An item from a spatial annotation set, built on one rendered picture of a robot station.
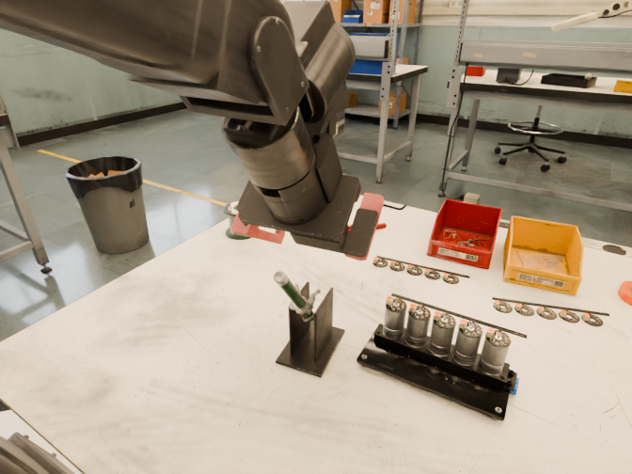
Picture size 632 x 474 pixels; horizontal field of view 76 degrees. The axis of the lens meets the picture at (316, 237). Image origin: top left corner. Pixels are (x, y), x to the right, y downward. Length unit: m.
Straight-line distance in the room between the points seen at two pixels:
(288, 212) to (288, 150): 0.07
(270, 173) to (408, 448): 0.29
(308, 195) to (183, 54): 0.16
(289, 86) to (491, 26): 4.57
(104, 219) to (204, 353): 1.80
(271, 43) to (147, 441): 0.37
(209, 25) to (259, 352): 0.39
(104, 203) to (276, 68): 2.02
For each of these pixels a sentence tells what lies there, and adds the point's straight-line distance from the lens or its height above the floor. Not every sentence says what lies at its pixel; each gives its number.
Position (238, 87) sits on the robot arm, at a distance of 0.23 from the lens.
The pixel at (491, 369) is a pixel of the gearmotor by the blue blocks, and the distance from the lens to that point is 0.49.
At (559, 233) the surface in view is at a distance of 0.78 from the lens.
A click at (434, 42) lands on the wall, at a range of 4.94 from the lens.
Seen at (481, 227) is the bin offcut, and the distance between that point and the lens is 0.80.
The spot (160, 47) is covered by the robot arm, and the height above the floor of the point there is 1.10.
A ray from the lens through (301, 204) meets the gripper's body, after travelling 0.34.
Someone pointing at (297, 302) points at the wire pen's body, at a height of 0.85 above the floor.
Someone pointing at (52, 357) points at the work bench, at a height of 0.75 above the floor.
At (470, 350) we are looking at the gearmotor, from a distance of 0.48.
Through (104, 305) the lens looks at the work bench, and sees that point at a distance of 0.65.
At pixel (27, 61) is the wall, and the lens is 4.86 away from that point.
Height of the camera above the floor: 1.11
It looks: 29 degrees down
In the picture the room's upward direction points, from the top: straight up
